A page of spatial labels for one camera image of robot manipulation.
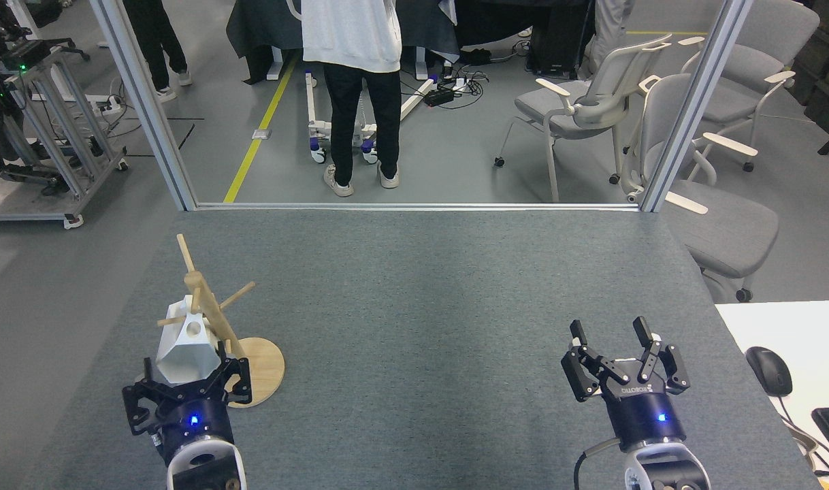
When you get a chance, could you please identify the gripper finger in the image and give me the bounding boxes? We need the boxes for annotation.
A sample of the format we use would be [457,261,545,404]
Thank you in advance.
[122,378,175,436]
[207,354,253,406]
[632,316,691,395]
[561,318,626,402]

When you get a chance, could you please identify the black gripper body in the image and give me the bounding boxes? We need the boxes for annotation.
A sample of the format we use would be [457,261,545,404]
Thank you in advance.
[602,361,687,451]
[149,385,235,463]

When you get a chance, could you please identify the white hexagonal cup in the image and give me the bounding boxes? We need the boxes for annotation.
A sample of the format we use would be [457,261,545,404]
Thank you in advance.
[156,295,219,387]

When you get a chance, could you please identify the wooden cup rack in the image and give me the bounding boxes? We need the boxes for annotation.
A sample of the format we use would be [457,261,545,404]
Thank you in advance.
[157,233,286,409]

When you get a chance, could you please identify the black computer mouse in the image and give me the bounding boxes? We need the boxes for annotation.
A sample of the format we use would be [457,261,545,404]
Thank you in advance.
[745,346,794,398]

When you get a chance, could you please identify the white desk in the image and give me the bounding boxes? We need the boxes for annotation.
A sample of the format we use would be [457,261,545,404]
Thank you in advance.
[715,300,829,490]

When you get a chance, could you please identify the grey office chair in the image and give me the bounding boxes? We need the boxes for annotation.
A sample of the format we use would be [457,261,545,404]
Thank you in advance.
[680,0,822,172]
[622,73,781,304]

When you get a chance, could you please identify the grey chair with white back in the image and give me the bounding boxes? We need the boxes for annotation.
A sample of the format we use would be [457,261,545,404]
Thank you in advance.
[494,33,674,203]

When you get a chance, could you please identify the white stand on wheels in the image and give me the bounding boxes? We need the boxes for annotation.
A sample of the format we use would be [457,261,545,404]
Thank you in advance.
[287,0,437,165]

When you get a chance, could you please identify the black computer case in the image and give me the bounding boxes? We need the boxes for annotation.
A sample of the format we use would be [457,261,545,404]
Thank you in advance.
[529,5,580,77]

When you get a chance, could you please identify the table with black cloth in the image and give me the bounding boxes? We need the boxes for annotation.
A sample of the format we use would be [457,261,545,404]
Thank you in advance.
[225,0,596,86]

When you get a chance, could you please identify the person in pale trousers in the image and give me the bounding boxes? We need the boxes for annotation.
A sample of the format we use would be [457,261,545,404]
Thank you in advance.
[585,0,636,62]

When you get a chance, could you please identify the person in black trousers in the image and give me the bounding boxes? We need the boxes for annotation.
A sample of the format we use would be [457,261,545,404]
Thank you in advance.
[122,0,193,103]

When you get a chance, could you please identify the person in white top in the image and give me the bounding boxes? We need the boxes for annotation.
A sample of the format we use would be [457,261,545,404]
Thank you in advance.
[300,0,403,198]

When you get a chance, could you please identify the aluminium frame cart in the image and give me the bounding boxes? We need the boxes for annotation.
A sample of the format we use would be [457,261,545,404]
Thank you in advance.
[0,42,129,229]

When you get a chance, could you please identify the silver frame rail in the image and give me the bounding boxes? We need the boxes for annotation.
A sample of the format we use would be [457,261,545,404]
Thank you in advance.
[195,202,643,211]

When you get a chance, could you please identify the silver frame post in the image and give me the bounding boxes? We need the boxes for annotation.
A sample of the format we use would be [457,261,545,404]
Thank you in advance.
[90,0,197,210]
[639,0,755,213]

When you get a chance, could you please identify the black floor cables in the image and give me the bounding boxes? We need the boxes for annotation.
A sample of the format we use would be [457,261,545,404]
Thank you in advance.
[401,39,534,110]

